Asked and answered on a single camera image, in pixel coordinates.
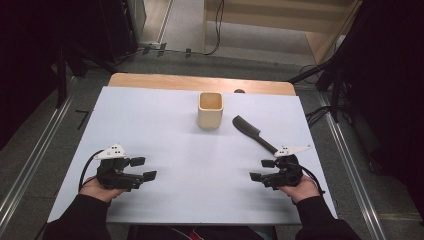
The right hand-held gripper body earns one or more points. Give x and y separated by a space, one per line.
288 171

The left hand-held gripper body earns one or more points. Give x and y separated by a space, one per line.
111 175

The black comb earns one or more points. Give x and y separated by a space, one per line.
248 129

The beige square cup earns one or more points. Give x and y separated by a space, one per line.
210 116

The person's left hand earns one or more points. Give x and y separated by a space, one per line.
98 191

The person's right hand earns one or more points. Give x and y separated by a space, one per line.
304 190

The white board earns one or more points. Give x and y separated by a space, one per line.
186 173

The person's lap dark clothing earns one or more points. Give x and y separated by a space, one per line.
200 233

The small dark round object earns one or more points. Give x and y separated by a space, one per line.
239 90

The wooden table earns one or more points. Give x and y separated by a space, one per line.
166 81

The black stand legs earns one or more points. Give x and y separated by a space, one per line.
335 86
61 80

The power strip with plugs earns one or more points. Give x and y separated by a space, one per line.
156 46

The light wooden shelf unit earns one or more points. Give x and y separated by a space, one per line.
320 40

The black cabinet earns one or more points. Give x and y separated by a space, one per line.
118 26

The metal floor rail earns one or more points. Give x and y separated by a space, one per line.
356 173
33 160

